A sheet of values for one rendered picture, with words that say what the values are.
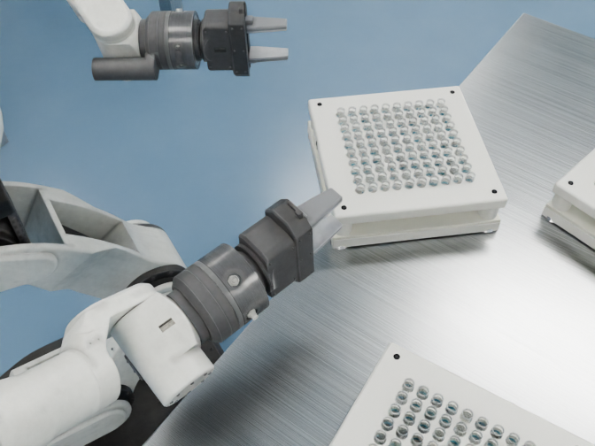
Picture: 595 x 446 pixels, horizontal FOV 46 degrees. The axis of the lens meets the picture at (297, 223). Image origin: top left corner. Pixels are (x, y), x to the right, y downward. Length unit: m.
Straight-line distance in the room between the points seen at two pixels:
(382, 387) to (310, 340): 0.15
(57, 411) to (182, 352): 0.14
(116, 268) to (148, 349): 0.52
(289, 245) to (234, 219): 1.43
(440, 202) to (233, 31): 0.39
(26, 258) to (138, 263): 0.23
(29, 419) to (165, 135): 1.90
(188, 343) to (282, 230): 0.16
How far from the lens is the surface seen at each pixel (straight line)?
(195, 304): 0.73
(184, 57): 1.09
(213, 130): 2.46
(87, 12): 1.12
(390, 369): 0.83
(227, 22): 1.07
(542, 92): 1.31
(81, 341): 0.69
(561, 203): 1.07
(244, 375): 0.90
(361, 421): 0.79
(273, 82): 2.64
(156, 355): 0.73
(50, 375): 0.67
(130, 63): 1.10
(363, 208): 0.96
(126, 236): 1.28
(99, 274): 1.24
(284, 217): 0.75
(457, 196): 0.99
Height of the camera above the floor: 1.68
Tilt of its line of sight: 51 degrees down
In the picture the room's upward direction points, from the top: straight up
